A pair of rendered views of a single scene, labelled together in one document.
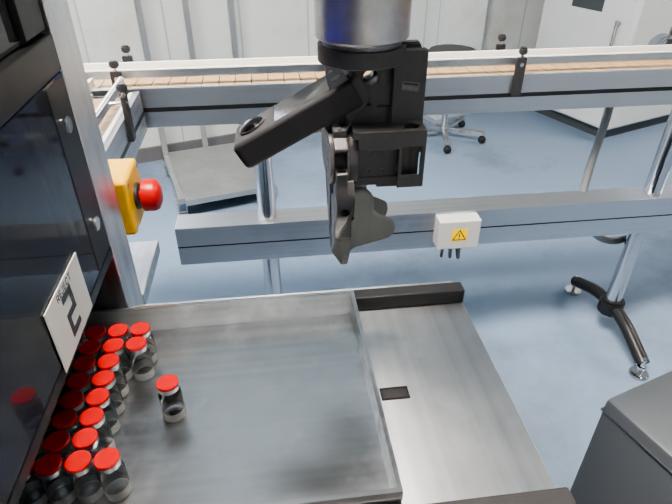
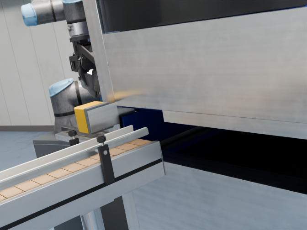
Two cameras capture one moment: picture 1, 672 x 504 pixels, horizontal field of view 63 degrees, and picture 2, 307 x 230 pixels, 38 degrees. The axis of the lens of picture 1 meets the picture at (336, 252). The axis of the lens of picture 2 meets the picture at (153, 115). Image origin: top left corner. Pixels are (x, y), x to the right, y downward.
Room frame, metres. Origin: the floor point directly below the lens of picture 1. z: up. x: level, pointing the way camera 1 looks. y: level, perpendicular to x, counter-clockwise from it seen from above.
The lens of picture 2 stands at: (1.05, 1.41, 1.24)
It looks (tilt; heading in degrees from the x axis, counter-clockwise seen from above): 13 degrees down; 240
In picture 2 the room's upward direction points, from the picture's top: 10 degrees counter-clockwise
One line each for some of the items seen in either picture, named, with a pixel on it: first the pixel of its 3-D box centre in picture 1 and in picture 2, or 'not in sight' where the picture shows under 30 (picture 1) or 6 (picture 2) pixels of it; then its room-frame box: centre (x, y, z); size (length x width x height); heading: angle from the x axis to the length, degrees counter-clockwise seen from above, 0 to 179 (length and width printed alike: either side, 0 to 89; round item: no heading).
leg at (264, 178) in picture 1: (269, 243); not in sight; (1.31, 0.19, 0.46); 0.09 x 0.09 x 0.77; 7
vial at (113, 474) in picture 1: (112, 474); not in sight; (0.27, 0.19, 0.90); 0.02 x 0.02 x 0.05
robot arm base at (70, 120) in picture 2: not in sight; (68, 120); (0.39, -0.50, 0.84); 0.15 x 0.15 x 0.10
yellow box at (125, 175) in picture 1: (108, 197); (93, 117); (0.59, 0.28, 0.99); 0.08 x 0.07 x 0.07; 97
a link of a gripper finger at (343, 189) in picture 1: (341, 190); not in sight; (0.43, -0.01, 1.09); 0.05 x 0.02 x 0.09; 7
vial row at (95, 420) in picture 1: (105, 403); not in sight; (0.35, 0.22, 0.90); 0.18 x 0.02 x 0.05; 7
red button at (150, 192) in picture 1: (146, 195); not in sight; (0.60, 0.24, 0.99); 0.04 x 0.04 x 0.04; 7
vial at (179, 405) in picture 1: (171, 399); not in sight; (0.35, 0.16, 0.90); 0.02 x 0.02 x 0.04
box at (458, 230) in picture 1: (456, 230); not in sight; (1.32, -0.34, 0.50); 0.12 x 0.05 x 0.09; 97
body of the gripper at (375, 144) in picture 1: (368, 115); (83, 53); (0.46, -0.03, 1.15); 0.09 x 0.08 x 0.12; 97
